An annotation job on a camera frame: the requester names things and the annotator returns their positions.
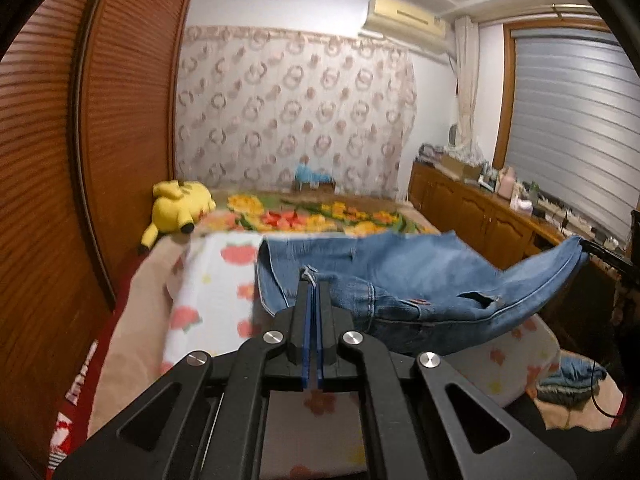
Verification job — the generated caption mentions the red patterned cloth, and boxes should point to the red patterned cloth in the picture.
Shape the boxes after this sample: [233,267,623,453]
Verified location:
[47,340,101,480]

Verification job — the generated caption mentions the colourful floral bedspread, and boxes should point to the colourful floral bedspread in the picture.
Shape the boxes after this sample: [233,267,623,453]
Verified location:
[200,192,441,238]

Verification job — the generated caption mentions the blue denim pants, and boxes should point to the blue denim pants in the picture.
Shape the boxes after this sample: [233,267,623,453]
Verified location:
[255,230,591,358]

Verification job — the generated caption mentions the white tied curtain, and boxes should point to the white tied curtain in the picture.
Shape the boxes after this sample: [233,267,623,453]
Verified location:
[452,15,483,153]

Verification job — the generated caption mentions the grey window blind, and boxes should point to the grey window blind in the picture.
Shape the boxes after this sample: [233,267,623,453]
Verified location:
[505,25,640,246]

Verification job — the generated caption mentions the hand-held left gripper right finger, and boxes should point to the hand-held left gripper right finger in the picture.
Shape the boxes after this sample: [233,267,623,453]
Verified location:
[315,280,576,480]

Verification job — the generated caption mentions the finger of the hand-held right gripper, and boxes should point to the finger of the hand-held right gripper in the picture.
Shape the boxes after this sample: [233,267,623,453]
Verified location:
[580,239,632,272]

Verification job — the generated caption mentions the cardboard box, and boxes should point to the cardboard box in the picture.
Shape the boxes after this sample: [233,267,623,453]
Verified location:
[440,155,482,182]

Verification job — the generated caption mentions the cream air conditioner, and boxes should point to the cream air conditioner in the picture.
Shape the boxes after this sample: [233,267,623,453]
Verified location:
[359,0,451,56]

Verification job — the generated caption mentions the wooden sideboard cabinet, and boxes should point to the wooden sideboard cabinet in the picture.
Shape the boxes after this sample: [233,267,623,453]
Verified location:
[407,160,621,361]

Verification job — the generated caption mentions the pink ring patterned curtain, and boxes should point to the pink ring patterned curtain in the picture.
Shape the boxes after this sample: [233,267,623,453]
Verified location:
[172,25,418,201]

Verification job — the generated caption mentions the yellow plush toy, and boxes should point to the yellow plush toy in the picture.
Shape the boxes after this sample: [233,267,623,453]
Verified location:
[139,179,217,256]

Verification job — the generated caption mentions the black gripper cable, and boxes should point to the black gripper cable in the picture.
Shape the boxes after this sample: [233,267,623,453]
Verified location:
[587,360,623,418]

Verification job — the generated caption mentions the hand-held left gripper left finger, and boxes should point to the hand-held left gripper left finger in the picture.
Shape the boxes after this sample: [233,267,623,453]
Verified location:
[52,277,316,480]

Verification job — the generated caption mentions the pile of denim clothes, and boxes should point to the pile of denim clothes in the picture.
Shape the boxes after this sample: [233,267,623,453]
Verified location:
[537,355,608,403]

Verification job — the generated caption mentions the white flower printed blanket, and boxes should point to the white flower printed blanket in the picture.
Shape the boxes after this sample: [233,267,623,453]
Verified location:
[160,232,561,480]

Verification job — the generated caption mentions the brown louvered wardrobe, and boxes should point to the brown louvered wardrobe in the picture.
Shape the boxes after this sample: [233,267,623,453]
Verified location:
[0,0,198,466]

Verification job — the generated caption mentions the blue plush toy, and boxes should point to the blue plush toy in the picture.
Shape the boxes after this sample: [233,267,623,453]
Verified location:
[292,156,335,193]

